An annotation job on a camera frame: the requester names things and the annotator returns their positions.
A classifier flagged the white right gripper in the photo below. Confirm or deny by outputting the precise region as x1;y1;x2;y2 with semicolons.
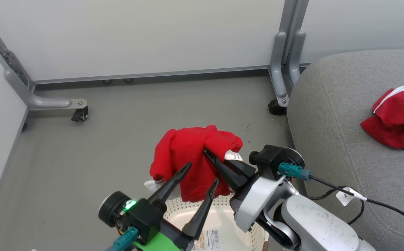
204;149;288;233

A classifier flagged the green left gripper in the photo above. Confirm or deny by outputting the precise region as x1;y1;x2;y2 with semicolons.
134;162;220;251

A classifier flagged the red shirt with white label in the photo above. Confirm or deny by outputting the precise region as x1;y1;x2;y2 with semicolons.
144;124;243;203

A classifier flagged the red shirt with white stripe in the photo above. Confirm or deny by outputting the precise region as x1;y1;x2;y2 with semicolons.
360;80;404;151

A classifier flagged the grey fabric sofa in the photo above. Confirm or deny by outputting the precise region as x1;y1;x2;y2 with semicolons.
287;48;404;251

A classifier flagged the cream perforated laundry basket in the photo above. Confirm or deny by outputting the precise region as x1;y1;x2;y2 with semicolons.
162;195;269;251

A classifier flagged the white barcode label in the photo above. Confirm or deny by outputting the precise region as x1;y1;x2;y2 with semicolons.
192;228;222;251

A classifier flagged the black caster wheel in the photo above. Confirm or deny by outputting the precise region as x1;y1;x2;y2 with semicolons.
267;99;287;116
71;106;89;122

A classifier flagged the grey upright partition foot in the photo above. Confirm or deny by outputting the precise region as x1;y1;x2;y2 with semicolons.
269;32;289;107
287;30;306;88

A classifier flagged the long grey partition foot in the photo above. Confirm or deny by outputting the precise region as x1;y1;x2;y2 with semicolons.
4;68;88;111

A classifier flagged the left grey partition foot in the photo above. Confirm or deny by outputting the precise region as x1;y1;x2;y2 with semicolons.
0;5;35;93

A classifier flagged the right cable with teal connector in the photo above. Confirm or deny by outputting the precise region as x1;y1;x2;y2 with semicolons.
278;162;404;239

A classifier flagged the cable with teal connector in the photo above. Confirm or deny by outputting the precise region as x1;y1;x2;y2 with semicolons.
111;227;139;251
278;162;404;239

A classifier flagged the left cable with teal connector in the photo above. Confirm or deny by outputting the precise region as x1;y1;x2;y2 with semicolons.
111;227;139;251

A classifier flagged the white cable tag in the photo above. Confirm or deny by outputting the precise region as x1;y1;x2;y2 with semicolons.
336;187;367;206

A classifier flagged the grey partition bottom rail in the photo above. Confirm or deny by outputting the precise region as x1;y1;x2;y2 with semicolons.
33;65;270;85

